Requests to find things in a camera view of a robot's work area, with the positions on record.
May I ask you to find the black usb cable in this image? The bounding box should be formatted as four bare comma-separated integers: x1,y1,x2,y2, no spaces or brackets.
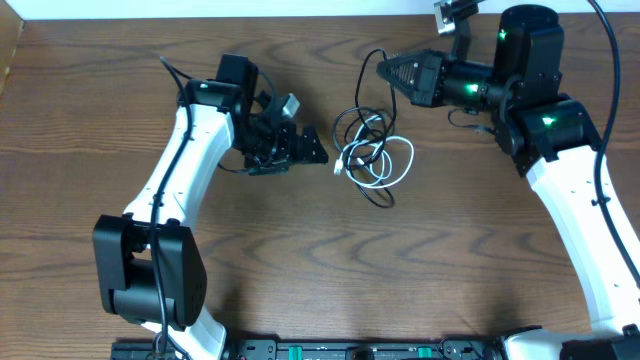
331,47,399,210

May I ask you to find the white usb cable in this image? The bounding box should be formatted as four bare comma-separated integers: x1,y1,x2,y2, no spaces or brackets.
333,113,416,190

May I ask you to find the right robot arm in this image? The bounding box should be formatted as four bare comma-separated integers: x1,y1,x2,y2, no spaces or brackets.
377,1,639,359

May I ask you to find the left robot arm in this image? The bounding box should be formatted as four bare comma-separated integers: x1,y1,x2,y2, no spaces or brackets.
92,54,328,359

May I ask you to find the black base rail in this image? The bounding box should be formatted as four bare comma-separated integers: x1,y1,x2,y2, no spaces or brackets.
109,338,506,360

